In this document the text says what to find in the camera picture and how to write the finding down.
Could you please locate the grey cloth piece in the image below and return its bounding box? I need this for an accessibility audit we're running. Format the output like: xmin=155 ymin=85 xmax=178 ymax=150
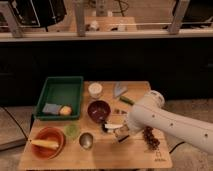
xmin=114 ymin=82 xmax=128 ymax=98

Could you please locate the metal frame rail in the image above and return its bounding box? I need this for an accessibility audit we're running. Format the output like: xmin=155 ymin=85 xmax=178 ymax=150
xmin=0 ymin=0 xmax=213 ymax=42

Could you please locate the orange plastic bowl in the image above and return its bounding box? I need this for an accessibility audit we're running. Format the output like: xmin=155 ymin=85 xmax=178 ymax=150
xmin=30 ymin=127 xmax=65 ymax=160

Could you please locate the yellow corn cob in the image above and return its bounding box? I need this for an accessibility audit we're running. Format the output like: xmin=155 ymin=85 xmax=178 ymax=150
xmin=31 ymin=140 xmax=59 ymax=149

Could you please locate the blue grey sponge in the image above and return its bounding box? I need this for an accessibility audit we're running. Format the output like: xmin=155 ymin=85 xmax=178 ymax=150
xmin=42 ymin=103 xmax=61 ymax=115

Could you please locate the grey floor mat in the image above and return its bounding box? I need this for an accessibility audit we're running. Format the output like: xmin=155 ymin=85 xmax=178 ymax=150
xmin=0 ymin=107 xmax=27 ymax=152

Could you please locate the green plastic tray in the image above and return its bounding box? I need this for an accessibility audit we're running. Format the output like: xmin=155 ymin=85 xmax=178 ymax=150
xmin=34 ymin=76 xmax=84 ymax=121

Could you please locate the small metal cup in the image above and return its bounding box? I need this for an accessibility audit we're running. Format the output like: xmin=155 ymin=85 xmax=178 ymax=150
xmin=79 ymin=132 xmax=93 ymax=149

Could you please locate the yellow orange fruit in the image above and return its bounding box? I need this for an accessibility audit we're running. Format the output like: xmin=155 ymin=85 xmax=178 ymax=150
xmin=59 ymin=106 xmax=72 ymax=116

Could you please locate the dark red bowl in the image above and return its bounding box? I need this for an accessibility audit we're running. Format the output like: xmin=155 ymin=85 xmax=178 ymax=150
xmin=87 ymin=100 xmax=111 ymax=123

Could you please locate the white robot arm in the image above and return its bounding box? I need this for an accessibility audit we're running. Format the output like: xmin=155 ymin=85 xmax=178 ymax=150
xmin=126 ymin=90 xmax=213 ymax=155

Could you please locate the white paper cup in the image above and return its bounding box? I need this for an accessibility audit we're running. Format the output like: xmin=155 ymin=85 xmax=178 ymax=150
xmin=88 ymin=82 xmax=103 ymax=99

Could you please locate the bunch of dark grapes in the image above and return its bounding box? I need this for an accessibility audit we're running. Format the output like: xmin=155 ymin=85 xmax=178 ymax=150
xmin=143 ymin=126 xmax=160 ymax=150

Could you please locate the metal fork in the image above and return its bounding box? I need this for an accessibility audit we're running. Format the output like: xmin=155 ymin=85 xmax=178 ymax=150
xmin=114 ymin=109 xmax=128 ymax=114

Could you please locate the green chili pepper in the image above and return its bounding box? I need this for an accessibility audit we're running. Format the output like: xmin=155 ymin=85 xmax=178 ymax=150
xmin=119 ymin=96 xmax=134 ymax=106

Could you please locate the black cable on floor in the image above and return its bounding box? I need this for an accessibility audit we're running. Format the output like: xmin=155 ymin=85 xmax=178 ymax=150
xmin=168 ymin=141 xmax=186 ymax=154

